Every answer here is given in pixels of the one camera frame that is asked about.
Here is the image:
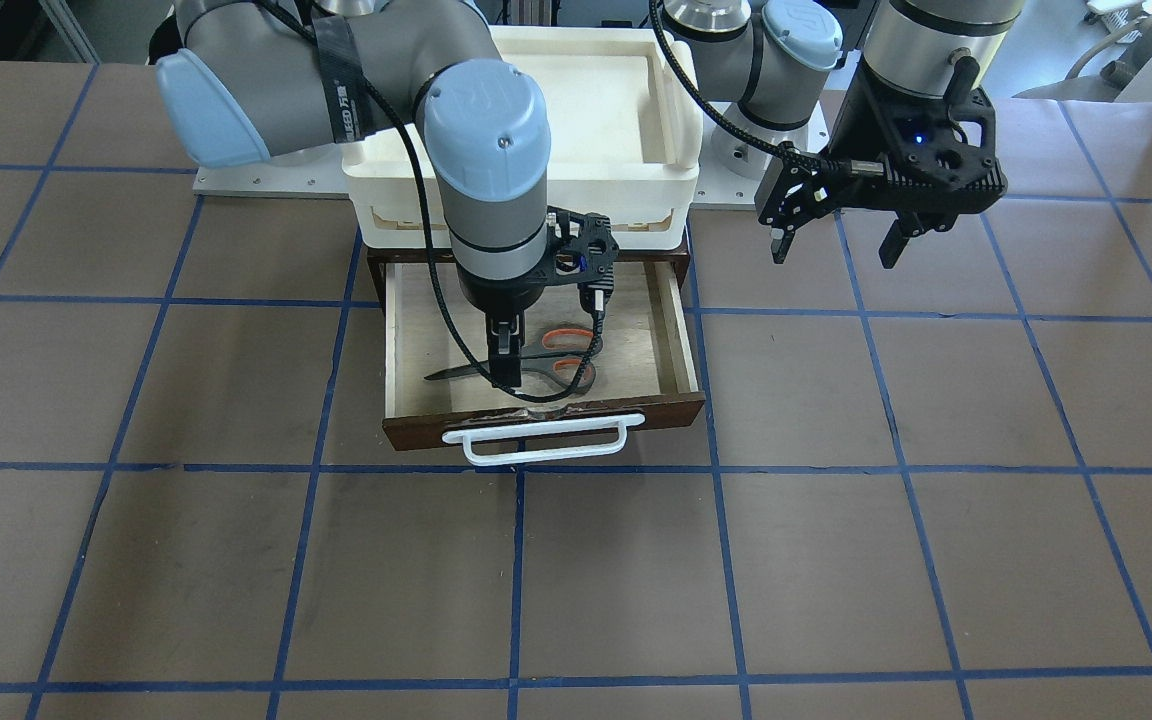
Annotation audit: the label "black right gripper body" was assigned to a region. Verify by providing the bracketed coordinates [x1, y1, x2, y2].
[457, 264, 545, 342]

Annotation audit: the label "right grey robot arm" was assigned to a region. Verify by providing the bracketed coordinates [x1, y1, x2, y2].
[157, 1, 550, 388]

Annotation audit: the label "grey orange scissors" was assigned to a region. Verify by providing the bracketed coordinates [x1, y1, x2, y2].
[424, 327, 602, 395]

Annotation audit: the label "wooden drawer with white handle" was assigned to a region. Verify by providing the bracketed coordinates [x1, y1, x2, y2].
[380, 256, 707, 467]

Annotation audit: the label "white plastic crate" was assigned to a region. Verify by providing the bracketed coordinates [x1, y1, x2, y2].
[340, 26, 703, 251]

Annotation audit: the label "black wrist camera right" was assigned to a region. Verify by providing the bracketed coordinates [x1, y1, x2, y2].
[539, 206, 620, 296]

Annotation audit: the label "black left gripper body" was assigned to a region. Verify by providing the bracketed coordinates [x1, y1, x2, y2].
[755, 70, 1007, 229]

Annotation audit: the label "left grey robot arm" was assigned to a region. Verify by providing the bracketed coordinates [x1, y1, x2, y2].
[647, 1, 1023, 270]

